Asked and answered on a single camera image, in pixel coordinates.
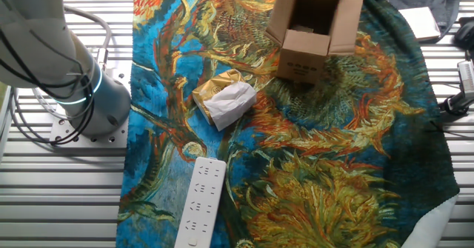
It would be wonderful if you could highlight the gold tissue pack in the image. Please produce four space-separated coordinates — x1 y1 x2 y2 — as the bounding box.
191 68 258 132

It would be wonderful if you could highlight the silver depth camera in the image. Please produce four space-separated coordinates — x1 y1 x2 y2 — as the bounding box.
457 59 474 97

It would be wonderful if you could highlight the sunflower painting tablecloth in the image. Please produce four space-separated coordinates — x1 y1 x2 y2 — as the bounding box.
116 0 460 248

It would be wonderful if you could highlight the small white box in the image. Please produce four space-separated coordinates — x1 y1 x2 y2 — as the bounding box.
398 6 441 41

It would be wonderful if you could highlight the white power strip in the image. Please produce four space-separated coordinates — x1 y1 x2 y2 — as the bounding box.
173 156 227 248

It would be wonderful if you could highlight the grey camera support arm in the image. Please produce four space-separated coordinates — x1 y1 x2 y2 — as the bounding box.
438 90 474 118

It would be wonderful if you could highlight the brown cardboard box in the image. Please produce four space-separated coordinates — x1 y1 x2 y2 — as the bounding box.
264 0 367 85

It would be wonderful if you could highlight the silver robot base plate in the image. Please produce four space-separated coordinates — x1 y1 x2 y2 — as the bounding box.
50 61 130 147

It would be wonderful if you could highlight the black looped cable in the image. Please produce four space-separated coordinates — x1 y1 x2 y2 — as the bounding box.
0 0 96 146

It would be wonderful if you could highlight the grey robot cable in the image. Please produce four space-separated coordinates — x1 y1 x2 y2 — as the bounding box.
62 4 113 73

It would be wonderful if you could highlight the black computer mouse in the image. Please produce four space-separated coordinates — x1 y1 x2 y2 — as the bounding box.
453 20 474 51

